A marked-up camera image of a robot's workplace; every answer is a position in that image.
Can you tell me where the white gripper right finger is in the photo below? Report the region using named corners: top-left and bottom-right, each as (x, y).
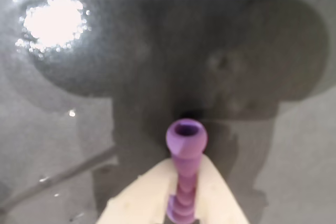
top-left (194, 154), bottom-right (249, 224)

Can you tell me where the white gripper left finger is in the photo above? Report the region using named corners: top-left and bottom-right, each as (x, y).
top-left (96, 158), bottom-right (176, 224)

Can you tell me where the purple pen grip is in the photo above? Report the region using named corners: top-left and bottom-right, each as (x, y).
top-left (165, 119), bottom-right (208, 224)

